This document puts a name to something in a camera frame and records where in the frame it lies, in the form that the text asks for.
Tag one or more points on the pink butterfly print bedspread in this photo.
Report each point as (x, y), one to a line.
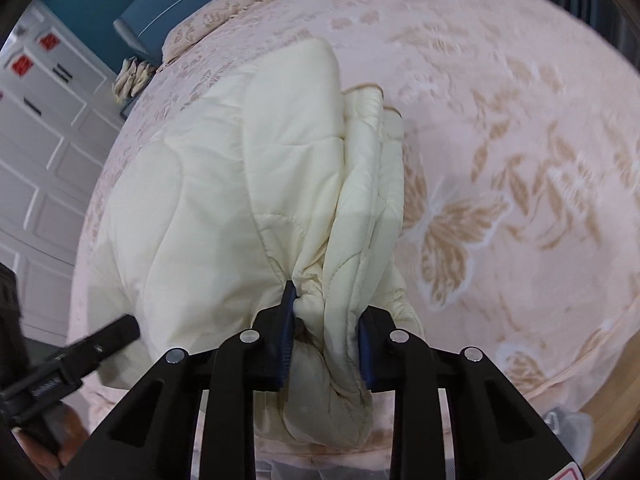
(500, 160)

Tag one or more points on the blue padded headboard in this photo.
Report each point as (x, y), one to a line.
(165, 5)

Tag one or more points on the grey curtain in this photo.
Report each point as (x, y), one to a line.
(590, 0)

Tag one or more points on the beige leaf print pillow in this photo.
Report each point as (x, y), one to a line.
(220, 15)

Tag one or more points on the cream quilted blanket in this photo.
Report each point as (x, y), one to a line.
(225, 200)

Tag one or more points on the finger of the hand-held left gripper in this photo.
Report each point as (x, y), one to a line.
(112, 335)

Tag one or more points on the white panelled wardrobe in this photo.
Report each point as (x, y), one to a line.
(45, 170)

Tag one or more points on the person's left hand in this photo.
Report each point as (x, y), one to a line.
(70, 432)

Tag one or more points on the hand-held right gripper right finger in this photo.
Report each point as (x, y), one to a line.
(367, 355)

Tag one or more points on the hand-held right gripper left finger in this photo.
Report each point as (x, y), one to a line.
(285, 340)

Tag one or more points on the red square sticker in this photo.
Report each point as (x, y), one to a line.
(49, 41)
(21, 65)

